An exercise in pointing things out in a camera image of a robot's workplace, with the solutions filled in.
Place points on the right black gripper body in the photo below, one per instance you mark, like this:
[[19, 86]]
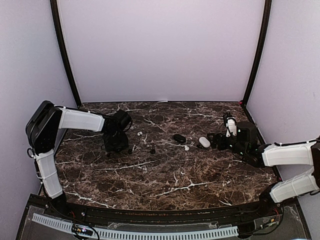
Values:
[[222, 145]]

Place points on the black frame post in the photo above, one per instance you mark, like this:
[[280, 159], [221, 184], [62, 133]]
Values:
[[63, 51], [258, 52]]

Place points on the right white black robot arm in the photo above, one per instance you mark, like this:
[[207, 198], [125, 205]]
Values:
[[242, 140]]

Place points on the black oval charging case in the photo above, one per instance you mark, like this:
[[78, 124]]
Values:
[[179, 138]]

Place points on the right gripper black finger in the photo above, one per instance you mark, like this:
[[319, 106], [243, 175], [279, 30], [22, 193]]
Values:
[[211, 136], [213, 145]]

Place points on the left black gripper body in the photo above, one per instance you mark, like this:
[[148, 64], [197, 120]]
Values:
[[115, 142]]

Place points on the left black frame post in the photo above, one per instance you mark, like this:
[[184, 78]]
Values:
[[63, 51]]

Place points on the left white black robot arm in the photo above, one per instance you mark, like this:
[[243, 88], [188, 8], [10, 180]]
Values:
[[43, 129]]

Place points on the white oval charging case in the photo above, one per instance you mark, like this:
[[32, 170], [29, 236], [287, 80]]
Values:
[[204, 142]]

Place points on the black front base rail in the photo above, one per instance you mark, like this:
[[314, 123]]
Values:
[[101, 216]]

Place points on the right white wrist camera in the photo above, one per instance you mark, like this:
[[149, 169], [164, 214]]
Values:
[[230, 124]]

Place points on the right black frame post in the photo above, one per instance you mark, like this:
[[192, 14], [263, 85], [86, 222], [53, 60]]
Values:
[[258, 52]]

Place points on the white slotted cable duct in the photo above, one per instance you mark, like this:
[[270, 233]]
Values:
[[126, 231]]

